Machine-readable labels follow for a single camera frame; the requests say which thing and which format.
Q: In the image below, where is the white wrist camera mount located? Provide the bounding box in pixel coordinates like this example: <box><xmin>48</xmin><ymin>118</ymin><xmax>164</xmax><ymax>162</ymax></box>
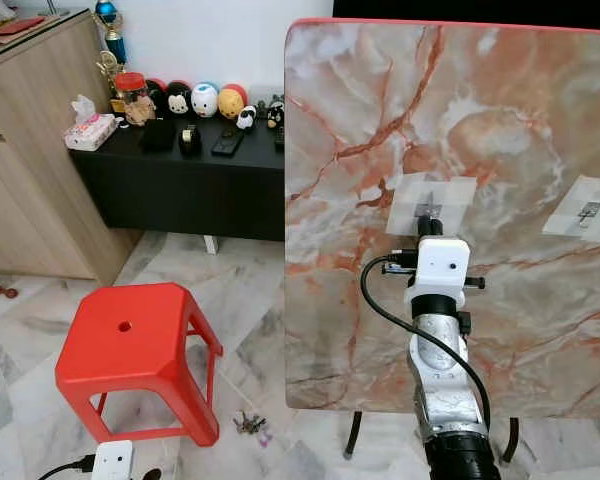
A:
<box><xmin>90</xmin><ymin>440</ymin><xmax>136</xmax><ymax>480</ymax></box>
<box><xmin>403</xmin><ymin>236</ymin><xmax>471</xmax><ymax>301</ymax></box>

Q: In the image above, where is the marble pattern red-edged table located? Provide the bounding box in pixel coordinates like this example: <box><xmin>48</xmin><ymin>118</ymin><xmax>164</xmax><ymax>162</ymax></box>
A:
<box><xmin>283</xmin><ymin>18</ymin><xmax>600</xmax><ymax>463</ymax></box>

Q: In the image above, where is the black television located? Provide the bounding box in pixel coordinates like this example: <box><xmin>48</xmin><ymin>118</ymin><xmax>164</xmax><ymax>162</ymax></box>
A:
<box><xmin>333</xmin><ymin>0</ymin><xmax>600</xmax><ymax>23</ymax></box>

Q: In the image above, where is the black white plush toy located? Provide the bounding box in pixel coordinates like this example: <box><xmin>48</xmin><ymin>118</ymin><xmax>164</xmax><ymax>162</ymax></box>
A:
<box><xmin>265</xmin><ymin>97</ymin><xmax>287</xmax><ymax>129</ymax></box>

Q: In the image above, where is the black pouch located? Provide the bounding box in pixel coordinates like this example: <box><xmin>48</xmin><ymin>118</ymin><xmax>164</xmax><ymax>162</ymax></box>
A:
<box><xmin>140</xmin><ymin>118</ymin><xmax>177</xmax><ymax>153</ymax></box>

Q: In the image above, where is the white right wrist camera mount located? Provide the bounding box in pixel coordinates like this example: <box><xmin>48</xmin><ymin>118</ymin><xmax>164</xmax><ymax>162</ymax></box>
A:
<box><xmin>403</xmin><ymin>236</ymin><xmax>471</xmax><ymax>301</ymax></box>

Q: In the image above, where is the red plastic stool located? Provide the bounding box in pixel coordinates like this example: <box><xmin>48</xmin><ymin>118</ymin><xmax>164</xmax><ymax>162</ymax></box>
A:
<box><xmin>54</xmin><ymin>282</ymin><xmax>225</xmax><ymax>448</ymax></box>

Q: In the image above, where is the pink white tissue box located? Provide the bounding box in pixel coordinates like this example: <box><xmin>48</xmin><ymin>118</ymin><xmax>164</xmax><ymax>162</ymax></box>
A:
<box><xmin>65</xmin><ymin>95</ymin><xmax>121</xmax><ymax>151</ymax></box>

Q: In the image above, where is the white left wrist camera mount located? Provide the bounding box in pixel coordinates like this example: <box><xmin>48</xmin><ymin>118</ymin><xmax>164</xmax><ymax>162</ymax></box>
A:
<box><xmin>90</xmin><ymin>440</ymin><xmax>136</xmax><ymax>480</ymax></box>

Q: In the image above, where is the brown wooden tray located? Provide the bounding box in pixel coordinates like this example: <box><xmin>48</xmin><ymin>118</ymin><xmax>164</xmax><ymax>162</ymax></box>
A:
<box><xmin>0</xmin><ymin>15</ymin><xmax>56</xmax><ymax>43</ymax></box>

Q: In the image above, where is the black mouse plush toy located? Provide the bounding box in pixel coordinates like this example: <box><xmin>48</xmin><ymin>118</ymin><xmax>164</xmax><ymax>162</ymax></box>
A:
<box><xmin>162</xmin><ymin>80</ymin><xmax>194</xmax><ymax>119</ymax></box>

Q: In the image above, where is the red-lidded clear jar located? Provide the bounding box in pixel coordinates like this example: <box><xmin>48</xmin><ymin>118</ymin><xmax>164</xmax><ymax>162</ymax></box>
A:
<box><xmin>113</xmin><ymin>72</ymin><xmax>153</xmax><ymax>126</ymax></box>

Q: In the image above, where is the flat black phone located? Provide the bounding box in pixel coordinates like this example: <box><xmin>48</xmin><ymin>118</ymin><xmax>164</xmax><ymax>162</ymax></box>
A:
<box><xmin>210</xmin><ymin>128</ymin><xmax>246</xmax><ymax>158</ymax></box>

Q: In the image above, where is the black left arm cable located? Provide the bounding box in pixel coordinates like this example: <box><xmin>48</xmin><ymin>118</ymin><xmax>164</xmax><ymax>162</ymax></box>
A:
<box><xmin>37</xmin><ymin>455</ymin><xmax>96</xmax><ymax>480</ymax></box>

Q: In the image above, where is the metal bunch of keys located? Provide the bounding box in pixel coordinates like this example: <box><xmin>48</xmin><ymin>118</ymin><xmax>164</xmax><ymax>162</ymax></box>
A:
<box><xmin>233</xmin><ymin>410</ymin><xmax>276</xmax><ymax>448</ymax></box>

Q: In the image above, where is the white blue plush toy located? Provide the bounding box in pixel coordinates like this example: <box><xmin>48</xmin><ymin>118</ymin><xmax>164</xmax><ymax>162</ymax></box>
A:
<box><xmin>190</xmin><ymin>82</ymin><xmax>221</xmax><ymax>119</ymax></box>

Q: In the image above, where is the red packet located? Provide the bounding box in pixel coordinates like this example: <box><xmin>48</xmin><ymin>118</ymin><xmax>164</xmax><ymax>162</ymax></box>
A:
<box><xmin>2</xmin><ymin>17</ymin><xmax>46</xmax><ymax>36</ymax></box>

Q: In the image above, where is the light wooden cabinet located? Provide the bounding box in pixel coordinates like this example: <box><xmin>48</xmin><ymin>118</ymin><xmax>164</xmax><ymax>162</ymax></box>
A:
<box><xmin>0</xmin><ymin>10</ymin><xmax>131</xmax><ymax>281</ymax></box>

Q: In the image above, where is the blue globe trophy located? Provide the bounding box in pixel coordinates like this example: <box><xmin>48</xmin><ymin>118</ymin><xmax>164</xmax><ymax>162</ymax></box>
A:
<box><xmin>93</xmin><ymin>0</ymin><xmax>127</xmax><ymax>66</ymax></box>

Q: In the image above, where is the black tape dispenser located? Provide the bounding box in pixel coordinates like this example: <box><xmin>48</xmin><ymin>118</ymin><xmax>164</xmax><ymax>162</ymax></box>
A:
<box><xmin>180</xmin><ymin>124</ymin><xmax>203</xmax><ymax>156</ymax></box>

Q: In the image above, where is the yellow red plush toy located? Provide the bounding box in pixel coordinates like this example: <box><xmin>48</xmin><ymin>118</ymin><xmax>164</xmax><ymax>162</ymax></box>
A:
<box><xmin>216</xmin><ymin>84</ymin><xmax>249</xmax><ymax>121</ymax></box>

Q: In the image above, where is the black low tv console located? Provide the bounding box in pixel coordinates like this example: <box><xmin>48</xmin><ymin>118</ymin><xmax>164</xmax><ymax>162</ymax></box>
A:
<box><xmin>68</xmin><ymin>125</ymin><xmax>289</xmax><ymax>254</ymax></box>

